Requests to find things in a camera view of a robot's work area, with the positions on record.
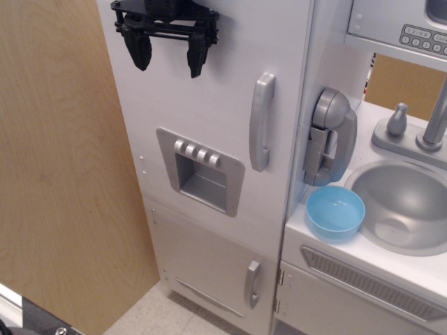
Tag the grey lower door handle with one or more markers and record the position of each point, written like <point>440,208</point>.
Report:
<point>250,297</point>

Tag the white toy oven door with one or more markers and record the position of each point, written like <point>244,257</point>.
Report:
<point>312,305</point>

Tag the white toy microwave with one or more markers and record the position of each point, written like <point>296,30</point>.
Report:
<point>412,31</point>

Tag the grey toy faucet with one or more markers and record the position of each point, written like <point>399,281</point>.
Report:
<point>427,144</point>

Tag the white toy fridge door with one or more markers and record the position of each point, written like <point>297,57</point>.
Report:
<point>214,109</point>

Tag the grey toy wall phone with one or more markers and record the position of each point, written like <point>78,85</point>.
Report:
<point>332,139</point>

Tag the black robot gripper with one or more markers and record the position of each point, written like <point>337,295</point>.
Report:
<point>180,20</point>

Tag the white toy fridge cabinet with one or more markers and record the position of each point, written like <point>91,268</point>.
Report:
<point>329,63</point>

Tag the grey toy sink basin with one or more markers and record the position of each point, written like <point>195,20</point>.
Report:
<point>405,207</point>

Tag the grey ice dispenser panel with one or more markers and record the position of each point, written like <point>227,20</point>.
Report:
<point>202,173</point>

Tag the grey oven vent panel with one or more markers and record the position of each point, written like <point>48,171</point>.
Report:
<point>373,286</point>

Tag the light blue plastic bowl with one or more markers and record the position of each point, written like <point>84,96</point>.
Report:
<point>334,212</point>

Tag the plywood board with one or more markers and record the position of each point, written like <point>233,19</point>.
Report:
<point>74,237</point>

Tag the white lower freezer door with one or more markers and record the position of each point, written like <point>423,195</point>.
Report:
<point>210,269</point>

